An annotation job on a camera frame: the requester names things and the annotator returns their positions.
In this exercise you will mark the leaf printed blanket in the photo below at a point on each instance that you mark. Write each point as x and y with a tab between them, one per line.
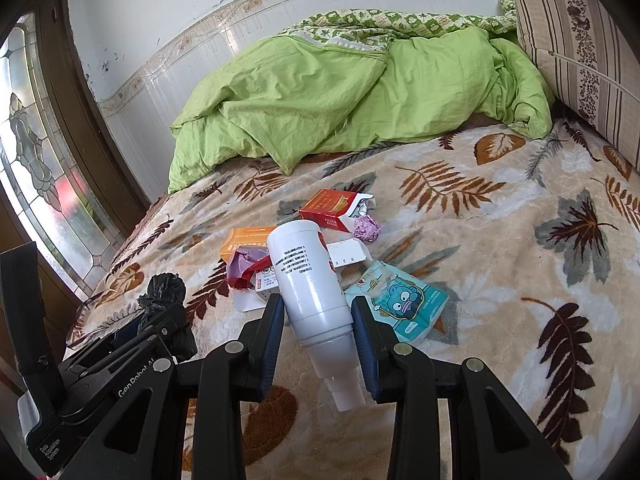
475	260

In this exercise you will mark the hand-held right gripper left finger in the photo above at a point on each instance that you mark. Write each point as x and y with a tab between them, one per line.
270	345

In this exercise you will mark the dark wooden window frame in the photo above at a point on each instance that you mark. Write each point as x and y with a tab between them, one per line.
100	150

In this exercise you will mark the striped floral pillow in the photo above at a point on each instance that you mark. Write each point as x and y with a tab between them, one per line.
575	45

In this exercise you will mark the blue cartoon packet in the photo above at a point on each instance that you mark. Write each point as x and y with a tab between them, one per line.
400	305

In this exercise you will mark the white plastic bottle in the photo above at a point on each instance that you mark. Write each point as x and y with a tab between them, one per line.
310	285

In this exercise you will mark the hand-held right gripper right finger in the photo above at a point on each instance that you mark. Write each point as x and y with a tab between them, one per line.
365	350

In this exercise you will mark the crumpled purple paper ball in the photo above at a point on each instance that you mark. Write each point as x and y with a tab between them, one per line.
366	229

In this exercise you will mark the purple plastic bag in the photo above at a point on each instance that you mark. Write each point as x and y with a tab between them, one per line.
245	267

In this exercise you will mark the stained glass window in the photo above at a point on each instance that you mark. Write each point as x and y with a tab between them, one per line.
35	160

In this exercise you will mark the red cigarette box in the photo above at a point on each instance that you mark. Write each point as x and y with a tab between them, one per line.
325	205

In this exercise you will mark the white cardboard box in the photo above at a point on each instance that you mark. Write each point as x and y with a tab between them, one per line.
265	282

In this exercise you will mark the black plastic bag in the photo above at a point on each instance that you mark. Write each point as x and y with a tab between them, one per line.
162	287

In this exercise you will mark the orange cardboard box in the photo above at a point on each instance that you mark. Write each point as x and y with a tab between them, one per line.
245	240

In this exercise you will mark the green quilt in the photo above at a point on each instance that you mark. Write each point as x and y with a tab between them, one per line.
300	95

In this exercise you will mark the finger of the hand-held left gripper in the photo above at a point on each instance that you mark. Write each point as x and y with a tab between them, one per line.
150	322
125	375

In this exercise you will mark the long white box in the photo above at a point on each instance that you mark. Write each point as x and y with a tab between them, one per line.
350	252

